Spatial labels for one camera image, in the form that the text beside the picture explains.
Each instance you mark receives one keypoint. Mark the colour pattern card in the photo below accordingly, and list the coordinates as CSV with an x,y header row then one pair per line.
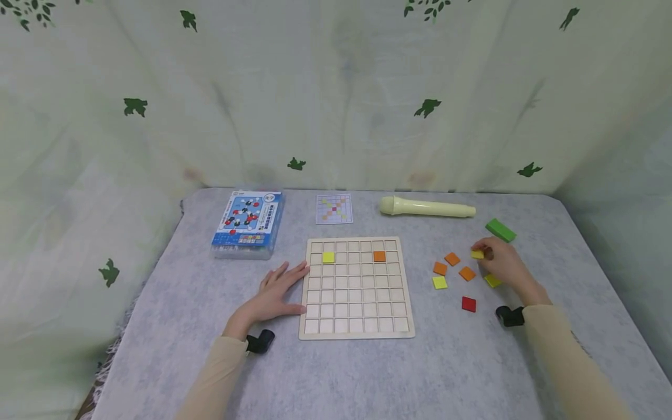
x,y
334,209

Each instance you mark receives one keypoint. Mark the wooden grid board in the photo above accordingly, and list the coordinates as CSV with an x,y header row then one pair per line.
x,y
357,303

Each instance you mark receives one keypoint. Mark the orange square tile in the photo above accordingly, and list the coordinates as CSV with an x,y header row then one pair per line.
x,y
440,268
467,273
379,256
452,259

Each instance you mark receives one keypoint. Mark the person's left thumb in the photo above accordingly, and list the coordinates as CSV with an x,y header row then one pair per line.
x,y
295,310

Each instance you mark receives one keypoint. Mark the person's left hand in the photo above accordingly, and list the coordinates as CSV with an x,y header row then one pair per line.
x,y
273,297

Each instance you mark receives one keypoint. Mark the person's right fingers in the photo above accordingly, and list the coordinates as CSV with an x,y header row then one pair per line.
x,y
485,246

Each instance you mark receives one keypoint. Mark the person's left forearm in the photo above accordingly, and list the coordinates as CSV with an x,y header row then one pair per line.
x,y
220,373

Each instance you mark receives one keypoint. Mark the black wrist band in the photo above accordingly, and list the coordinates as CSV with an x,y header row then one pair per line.
x,y
261,341
510,316

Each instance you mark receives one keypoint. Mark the red square tile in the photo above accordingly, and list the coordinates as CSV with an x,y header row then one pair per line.
x,y
469,304

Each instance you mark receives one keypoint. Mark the person's left little finger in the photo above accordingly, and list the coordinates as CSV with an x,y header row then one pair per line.
x,y
265,281

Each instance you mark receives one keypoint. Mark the person's left ring finger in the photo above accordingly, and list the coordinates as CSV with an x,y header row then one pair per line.
x,y
280,271

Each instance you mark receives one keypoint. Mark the person's right hand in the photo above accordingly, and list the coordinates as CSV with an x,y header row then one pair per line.
x,y
509,265

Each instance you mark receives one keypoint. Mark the person's left middle finger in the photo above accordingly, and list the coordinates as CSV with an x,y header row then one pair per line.
x,y
295,270

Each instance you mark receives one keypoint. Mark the green rectangular block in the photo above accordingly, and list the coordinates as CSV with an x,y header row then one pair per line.
x,y
500,230

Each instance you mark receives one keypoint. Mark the person's right forearm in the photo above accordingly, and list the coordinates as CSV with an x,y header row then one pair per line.
x,y
572,361

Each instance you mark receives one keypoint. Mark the person's left index finger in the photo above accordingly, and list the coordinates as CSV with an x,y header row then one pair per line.
x,y
301,276

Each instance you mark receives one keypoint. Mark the cream plastic cylinder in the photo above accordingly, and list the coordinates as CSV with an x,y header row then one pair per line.
x,y
428,207

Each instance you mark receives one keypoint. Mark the blue printed plastic box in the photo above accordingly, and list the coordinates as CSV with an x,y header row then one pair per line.
x,y
247,224

